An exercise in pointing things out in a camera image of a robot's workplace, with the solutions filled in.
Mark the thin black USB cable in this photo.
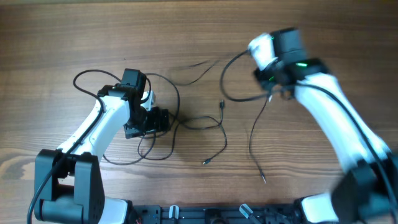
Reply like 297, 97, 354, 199
248, 93, 271, 185
102, 59, 228, 166

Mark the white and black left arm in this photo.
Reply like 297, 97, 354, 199
27, 68, 170, 223

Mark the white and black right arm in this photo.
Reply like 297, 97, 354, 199
248, 28, 397, 223

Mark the thick black right camera cable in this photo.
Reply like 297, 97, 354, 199
220, 49, 398, 224

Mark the thick black camera cable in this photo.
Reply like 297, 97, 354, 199
27, 68, 124, 224
220, 49, 398, 224

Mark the thick black left camera cable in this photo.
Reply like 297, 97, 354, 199
27, 68, 124, 224

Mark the black base rail with clips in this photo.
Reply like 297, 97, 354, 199
131, 204, 304, 224

